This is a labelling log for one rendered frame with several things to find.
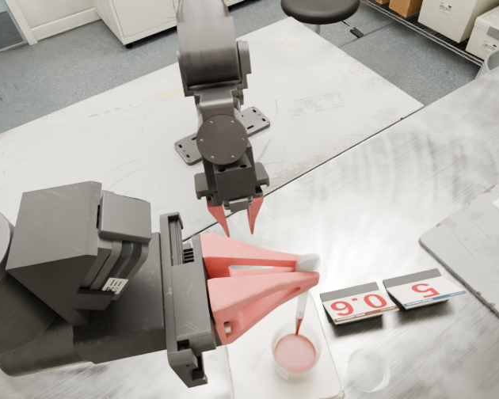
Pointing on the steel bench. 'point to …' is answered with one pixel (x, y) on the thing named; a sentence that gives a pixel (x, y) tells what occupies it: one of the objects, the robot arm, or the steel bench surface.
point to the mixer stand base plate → (481, 248)
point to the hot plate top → (262, 389)
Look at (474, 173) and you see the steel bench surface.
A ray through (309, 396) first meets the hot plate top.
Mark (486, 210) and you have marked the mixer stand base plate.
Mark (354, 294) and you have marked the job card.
